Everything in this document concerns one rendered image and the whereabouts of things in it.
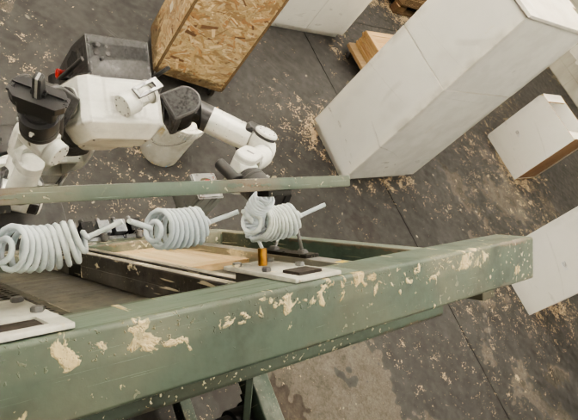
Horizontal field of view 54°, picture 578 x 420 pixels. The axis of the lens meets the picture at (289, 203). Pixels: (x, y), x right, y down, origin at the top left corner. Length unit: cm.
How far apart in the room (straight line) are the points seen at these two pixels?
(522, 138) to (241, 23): 372
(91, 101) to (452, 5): 264
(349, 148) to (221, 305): 355
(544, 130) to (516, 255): 502
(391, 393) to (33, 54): 294
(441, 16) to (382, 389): 234
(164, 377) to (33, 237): 24
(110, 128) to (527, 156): 524
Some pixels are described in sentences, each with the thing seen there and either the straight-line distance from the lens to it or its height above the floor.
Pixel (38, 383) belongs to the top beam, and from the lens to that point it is 69.
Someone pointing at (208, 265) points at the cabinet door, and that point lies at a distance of 162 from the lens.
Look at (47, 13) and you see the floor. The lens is 404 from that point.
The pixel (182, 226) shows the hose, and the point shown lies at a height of 190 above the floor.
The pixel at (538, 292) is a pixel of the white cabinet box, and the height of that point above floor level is 18.
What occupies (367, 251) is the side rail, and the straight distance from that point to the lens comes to 168.
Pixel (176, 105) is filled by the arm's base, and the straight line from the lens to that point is 184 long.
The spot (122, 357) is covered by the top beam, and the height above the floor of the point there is 193.
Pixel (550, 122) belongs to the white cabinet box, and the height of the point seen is 63.
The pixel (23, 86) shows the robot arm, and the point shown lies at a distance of 137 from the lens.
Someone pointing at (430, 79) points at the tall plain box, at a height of 105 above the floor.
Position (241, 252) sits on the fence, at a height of 128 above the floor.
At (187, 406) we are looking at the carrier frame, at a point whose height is 18.
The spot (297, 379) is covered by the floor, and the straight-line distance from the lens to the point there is 331.
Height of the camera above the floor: 257
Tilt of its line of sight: 41 degrees down
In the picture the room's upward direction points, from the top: 47 degrees clockwise
